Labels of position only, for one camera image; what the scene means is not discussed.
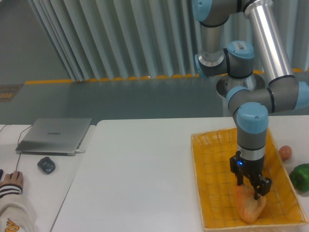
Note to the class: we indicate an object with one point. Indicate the person's hand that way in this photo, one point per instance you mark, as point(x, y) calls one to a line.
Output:
point(14, 181)

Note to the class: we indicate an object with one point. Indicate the cream sleeved forearm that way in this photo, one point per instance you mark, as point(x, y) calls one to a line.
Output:
point(15, 212)

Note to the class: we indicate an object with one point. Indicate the black computer mouse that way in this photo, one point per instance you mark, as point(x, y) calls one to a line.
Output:
point(0, 174)

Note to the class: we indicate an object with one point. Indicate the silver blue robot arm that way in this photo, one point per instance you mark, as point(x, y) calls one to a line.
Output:
point(249, 108)

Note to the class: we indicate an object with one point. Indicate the dark earbud case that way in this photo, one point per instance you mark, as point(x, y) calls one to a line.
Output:
point(46, 165)

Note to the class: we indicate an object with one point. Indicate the yellow wicker basket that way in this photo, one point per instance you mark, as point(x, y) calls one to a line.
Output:
point(215, 184)

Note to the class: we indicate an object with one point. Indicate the triangular brown bread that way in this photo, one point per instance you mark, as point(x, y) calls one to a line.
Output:
point(248, 208)

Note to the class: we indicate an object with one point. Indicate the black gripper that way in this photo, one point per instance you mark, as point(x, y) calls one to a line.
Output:
point(252, 170)

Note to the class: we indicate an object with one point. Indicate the silver laptop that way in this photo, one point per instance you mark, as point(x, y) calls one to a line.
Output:
point(54, 136)

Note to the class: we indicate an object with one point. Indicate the red tomato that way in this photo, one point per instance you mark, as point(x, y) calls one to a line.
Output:
point(285, 152)

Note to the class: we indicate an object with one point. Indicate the white pleated curtain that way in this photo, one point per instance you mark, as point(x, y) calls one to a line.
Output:
point(137, 38)

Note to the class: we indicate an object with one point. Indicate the green bell pepper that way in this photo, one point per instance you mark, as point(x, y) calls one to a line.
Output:
point(299, 177)

